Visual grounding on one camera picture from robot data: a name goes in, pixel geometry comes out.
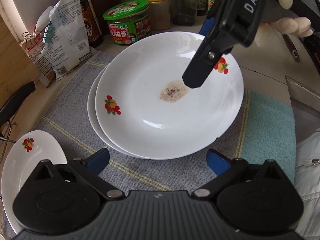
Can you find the red-capped dark glass bottle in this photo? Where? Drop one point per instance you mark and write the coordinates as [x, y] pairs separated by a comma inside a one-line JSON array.
[[182, 7]]

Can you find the person's right hand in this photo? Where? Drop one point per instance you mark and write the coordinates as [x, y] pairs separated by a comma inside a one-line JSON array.
[[285, 28]]

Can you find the white fruit-print plate with stain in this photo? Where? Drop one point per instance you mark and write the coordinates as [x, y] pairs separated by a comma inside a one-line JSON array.
[[150, 115]]

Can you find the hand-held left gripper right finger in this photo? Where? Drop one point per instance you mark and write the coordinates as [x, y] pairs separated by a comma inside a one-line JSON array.
[[217, 161]]

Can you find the green binder clip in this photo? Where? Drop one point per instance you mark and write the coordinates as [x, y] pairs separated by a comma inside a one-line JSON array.
[[49, 33]]

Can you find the green-lidded sauce jar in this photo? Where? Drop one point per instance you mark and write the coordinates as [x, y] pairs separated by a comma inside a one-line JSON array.
[[125, 25]]

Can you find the grey metal cooktop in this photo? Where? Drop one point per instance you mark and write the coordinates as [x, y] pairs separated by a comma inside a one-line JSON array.
[[307, 110]]

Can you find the dark soy sauce bottle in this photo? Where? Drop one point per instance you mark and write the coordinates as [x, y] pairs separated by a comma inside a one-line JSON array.
[[87, 17]]

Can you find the bamboo cutting board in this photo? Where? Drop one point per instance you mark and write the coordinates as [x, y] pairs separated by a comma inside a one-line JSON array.
[[12, 62]]

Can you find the yellow-lidded spice jar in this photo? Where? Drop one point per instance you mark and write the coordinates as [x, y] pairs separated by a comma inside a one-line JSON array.
[[158, 12]]

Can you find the black binder clip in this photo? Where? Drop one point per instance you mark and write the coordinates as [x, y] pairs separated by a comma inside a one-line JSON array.
[[29, 42]]

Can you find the person's white jacket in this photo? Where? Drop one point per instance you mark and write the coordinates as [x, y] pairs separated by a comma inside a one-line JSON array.
[[310, 192]]

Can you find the grey and teal checked towel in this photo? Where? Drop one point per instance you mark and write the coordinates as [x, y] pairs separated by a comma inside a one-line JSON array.
[[75, 120]]

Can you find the white plastic seasoning bag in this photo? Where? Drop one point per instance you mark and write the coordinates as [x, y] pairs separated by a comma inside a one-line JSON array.
[[65, 42]]

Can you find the dark metal rod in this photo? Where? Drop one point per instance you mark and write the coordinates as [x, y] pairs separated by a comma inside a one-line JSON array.
[[291, 47]]

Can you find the red and white packet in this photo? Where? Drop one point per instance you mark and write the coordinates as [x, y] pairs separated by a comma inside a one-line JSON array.
[[37, 57]]

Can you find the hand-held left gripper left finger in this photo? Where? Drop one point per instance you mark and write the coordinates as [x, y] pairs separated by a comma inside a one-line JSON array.
[[98, 161]]

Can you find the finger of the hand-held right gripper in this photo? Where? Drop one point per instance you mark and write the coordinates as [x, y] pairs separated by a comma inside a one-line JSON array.
[[197, 72], [208, 27]]

